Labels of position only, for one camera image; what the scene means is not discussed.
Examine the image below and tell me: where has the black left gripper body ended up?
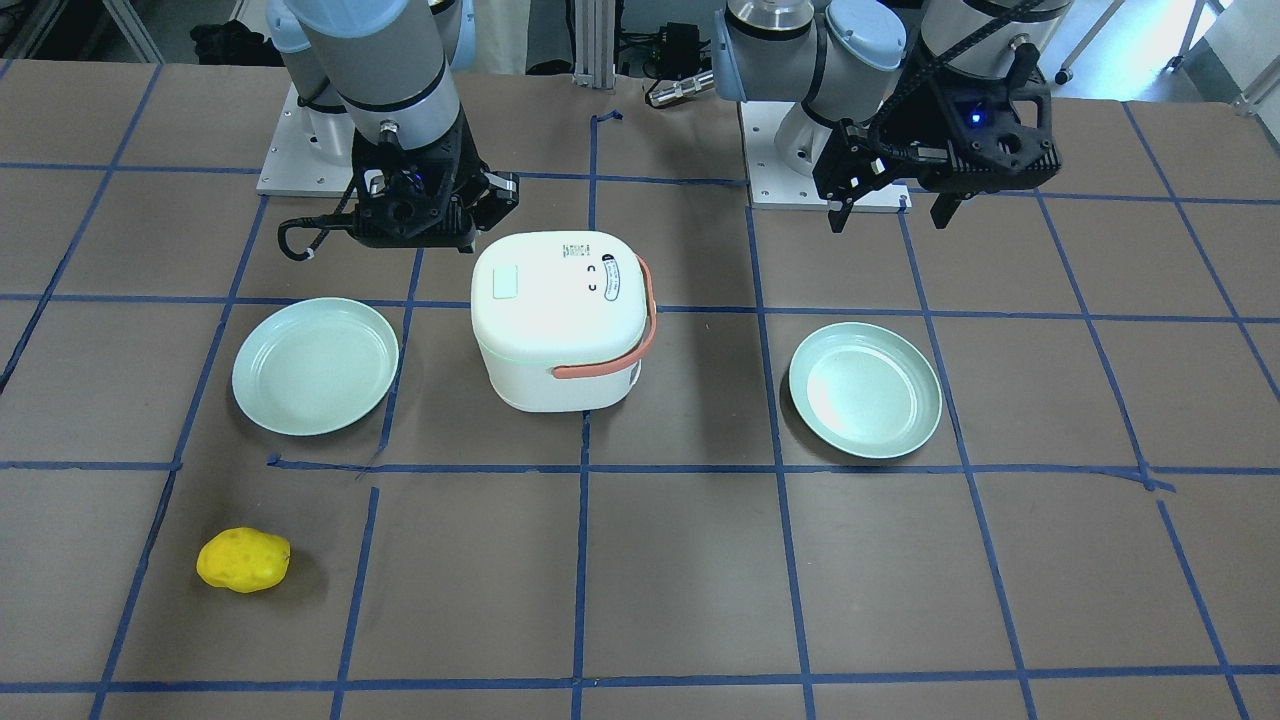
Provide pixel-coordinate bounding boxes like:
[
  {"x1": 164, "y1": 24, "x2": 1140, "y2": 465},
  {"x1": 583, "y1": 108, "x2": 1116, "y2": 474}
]
[{"x1": 813, "y1": 76, "x2": 1061, "y2": 201}]

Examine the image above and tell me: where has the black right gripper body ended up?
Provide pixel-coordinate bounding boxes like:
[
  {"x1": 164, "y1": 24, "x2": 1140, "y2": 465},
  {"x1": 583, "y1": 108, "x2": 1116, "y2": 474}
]
[{"x1": 349, "y1": 113, "x2": 520, "y2": 252}]

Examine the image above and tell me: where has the white rice cooker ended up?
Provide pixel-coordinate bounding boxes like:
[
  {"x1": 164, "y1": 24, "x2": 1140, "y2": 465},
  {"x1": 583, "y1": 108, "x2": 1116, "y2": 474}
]
[{"x1": 470, "y1": 231, "x2": 658, "y2": 413}]

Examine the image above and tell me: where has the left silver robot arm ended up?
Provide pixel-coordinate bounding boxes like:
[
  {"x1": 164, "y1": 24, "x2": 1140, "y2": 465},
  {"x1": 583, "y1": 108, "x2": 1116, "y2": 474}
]
[{"x1": 712, "y1": 1, "x2": 1070, "y2": 232}]

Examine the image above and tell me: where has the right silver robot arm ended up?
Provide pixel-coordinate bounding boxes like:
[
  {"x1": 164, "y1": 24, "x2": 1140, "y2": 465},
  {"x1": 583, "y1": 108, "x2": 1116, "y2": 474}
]
[{"x1": 266, "y1": 1, "x2": 518, "y2": 263}]

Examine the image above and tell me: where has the far mint green plate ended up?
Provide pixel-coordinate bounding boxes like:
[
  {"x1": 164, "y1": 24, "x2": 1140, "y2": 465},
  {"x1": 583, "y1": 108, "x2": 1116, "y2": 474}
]
[{"x1": 787, "y1": 322, "x2": 943, "y2": 460}]

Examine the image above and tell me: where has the mint green plate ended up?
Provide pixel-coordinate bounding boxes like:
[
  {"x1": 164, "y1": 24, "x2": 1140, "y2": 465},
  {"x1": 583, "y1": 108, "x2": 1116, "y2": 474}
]
[
  {"x1": 230, "y1": 297, "x2": 401, "y2": 437},
  {"x1": 787, "y1": 322, "x2": 943, "y2": 460}
]

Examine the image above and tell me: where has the near mint green plate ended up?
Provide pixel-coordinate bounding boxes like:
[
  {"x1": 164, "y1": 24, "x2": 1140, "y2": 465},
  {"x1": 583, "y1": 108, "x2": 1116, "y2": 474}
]
[{"x1": 230, "y1": 297, "x2": 401, "y2": 437}]

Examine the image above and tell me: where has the yellow toy potato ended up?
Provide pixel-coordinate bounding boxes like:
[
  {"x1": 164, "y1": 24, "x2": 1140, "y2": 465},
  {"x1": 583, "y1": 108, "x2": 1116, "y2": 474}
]
[{"x1": 195, "y1": 527, "x2": 291, "y2": 594}]

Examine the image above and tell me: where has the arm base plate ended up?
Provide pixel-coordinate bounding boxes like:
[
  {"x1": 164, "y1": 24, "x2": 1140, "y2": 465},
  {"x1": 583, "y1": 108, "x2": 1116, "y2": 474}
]
[
  {"x1": 739, "y1": 100, "x2": 913, "y2": 213},
  {"x1": 256, "y1": 86, "x2": 355, "y2": 199}
]

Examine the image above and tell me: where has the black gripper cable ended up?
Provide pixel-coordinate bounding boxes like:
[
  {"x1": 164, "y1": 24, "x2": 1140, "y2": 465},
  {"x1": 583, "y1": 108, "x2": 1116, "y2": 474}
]
[{"x1": 276, "y1": 176, "x2": 364, "y2": 263}]

